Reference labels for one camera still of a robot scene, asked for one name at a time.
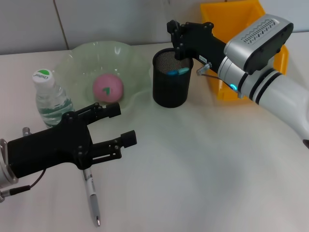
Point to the pink peach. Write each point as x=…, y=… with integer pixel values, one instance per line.
x=108, y=88

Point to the green glass fruit plate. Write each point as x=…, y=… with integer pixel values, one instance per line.
x=96, y=55

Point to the silver ballpoint pen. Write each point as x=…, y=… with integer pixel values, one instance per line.
x=93, y=193

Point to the yellow plastic storage bin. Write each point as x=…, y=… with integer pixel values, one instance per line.
x=222, y=14

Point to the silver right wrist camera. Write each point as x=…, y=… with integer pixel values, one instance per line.
x=256, y=43

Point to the blue scissors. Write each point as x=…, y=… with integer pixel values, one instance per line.
x=176, y=72

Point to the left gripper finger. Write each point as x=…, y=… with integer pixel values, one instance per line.
x=129, y=139

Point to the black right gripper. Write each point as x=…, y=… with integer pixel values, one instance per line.
x=205, y=43

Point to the clear bottle with green label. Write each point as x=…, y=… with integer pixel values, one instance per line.
x=48, y=101

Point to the black mesh cup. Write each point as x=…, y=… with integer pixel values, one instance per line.
x=171, y=91

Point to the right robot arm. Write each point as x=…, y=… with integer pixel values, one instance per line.
x=277, y=96

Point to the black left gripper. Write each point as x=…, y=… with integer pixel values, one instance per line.
x=48, y=149

